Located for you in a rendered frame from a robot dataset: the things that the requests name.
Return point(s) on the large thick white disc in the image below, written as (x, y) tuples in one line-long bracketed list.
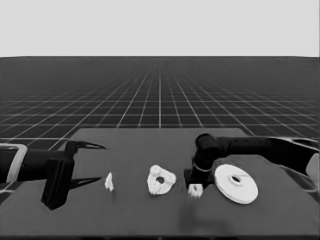
[(223, 183)]

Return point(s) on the white round pinned carrier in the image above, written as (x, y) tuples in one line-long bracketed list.
[(151, 181)]

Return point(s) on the small white toothed gear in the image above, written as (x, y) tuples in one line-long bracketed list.
[(157, 172), (158, 191), (172, 180)]

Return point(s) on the larger white toothed gear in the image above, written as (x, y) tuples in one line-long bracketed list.
[(199, 192)]

